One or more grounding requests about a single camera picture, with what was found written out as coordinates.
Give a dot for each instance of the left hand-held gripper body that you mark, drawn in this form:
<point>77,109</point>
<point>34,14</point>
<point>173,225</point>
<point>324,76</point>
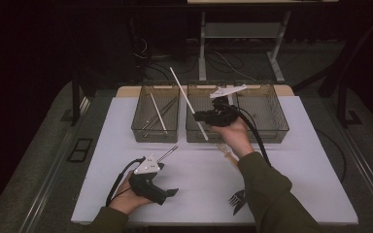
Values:
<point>145,187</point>

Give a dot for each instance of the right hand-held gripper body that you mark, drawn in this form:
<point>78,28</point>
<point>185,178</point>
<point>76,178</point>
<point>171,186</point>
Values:
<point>223,116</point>

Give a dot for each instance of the translucent brown plastic bin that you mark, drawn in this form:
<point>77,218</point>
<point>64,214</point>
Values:
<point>265,113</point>
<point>157,137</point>
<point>194,136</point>

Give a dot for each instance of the metal chopstick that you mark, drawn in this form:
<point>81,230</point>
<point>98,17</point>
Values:
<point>169,109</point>
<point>168,105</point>
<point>170,152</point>

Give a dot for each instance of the person's left hand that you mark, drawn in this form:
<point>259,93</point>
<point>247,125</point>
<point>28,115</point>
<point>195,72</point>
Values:
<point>126,199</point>

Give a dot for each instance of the person's right hand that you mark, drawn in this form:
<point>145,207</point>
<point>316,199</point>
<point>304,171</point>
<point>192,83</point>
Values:
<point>236,137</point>

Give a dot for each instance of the white table board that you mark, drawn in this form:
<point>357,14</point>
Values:
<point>200,181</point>

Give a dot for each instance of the black metal stand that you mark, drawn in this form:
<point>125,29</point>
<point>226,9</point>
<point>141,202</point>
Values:
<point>342,103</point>

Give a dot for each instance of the grey metal desk frame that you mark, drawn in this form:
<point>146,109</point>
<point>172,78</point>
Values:
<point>239,29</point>

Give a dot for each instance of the aluminium rail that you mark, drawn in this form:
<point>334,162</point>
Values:
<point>369,171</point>
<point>47,183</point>

